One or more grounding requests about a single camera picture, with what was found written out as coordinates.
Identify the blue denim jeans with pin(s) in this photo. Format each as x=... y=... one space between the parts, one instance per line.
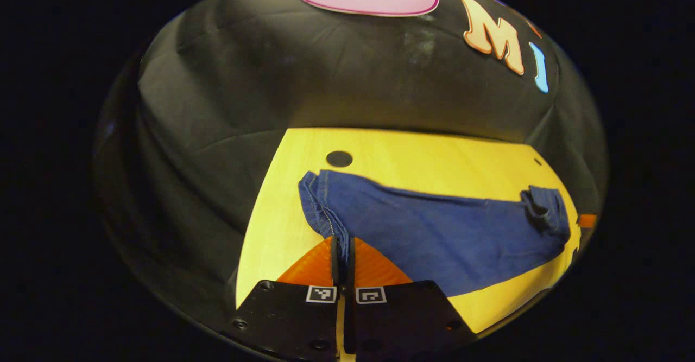
x=434 y=237

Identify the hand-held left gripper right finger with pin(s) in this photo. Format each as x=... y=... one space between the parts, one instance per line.
x=402 y=324

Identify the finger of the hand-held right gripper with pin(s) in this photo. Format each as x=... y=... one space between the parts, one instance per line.
x=587 y=221

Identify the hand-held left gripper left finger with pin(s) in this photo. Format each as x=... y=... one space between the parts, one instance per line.
x=293 y=324

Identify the black backdrop cloth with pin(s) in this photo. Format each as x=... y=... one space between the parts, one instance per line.
x=271 y=80

